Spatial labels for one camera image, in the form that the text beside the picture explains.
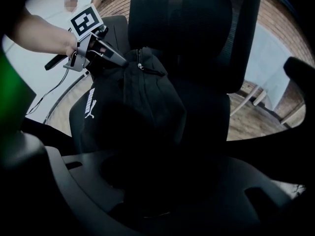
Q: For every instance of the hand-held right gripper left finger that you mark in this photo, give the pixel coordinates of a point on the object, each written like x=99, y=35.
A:
x=14, y=102

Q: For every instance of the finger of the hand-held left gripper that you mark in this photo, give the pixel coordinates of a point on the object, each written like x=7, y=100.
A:
x=98, y=64
x=112, y=54

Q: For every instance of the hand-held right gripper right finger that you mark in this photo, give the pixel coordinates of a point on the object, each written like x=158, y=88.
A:
x=299, y=69

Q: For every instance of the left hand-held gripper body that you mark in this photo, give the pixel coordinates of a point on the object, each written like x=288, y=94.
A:
x=85, y=21

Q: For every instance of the black bag with white print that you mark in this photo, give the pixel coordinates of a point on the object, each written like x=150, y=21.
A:
x=128, y=102

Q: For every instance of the black mesh office chair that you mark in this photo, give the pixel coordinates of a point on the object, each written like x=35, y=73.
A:
x=197, y=45

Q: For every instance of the person's left forearm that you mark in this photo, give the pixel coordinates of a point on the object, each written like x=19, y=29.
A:
x=41, y=34

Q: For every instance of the person's left hand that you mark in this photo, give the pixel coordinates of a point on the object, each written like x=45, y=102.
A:
x=71, y=47

